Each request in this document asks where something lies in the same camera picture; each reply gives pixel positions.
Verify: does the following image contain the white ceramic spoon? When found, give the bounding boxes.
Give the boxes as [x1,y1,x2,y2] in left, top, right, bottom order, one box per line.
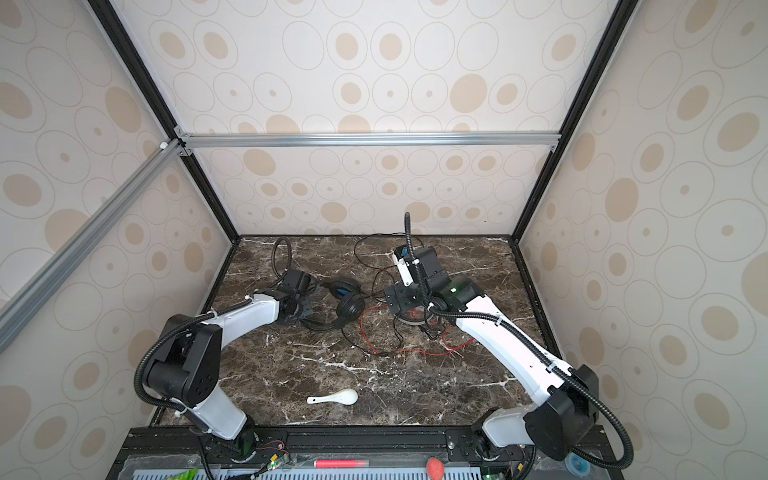
[306,389,359,406]

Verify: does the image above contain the silver aluminium back rail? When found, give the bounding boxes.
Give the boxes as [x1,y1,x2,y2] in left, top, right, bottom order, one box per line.
[180,131,561,148]

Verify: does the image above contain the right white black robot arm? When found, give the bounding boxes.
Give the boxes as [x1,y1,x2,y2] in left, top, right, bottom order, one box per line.
[385,245,634,470]

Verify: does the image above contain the black headphone cable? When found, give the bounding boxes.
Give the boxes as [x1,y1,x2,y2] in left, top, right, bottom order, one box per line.
[338,232,433,356]

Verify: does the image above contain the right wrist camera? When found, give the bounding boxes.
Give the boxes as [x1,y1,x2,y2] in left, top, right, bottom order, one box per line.
[392,252,414,287]

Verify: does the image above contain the black blue headphones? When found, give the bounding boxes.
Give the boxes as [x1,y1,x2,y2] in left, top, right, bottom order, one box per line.
[299,276,366,332]

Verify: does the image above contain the silver aluminium rail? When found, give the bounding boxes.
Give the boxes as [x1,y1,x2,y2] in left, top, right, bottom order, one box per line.
[1,139,182,350]
[180,131,561,148]

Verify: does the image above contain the pink marker pen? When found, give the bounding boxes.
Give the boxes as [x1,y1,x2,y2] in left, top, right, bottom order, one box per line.
[314,459,369,469]

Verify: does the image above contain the green object at base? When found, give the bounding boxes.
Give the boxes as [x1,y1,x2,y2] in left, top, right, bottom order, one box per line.
[166,469,198,480]

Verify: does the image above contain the red headphone cable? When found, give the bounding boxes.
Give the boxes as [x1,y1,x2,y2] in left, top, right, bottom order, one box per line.
[358,302,475,358]

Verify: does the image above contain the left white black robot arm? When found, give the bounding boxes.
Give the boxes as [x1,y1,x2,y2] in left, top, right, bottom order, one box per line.
[134,269,313,441]

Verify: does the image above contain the blue tape roll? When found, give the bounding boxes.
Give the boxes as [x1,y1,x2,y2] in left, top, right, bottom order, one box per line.
[563,453,591,479]

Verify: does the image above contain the white black headphones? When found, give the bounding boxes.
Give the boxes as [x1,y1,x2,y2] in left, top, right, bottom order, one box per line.
[393,306,441,327]

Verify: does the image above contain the red round ball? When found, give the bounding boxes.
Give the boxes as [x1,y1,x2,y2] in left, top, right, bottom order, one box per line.
[426,458,445,480]

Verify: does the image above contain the silver aluminium left rail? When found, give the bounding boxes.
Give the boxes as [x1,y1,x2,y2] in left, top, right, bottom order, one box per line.
[1,139,182,350]

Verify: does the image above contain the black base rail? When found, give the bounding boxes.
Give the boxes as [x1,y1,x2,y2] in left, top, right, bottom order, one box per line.
[107,426,622,479]

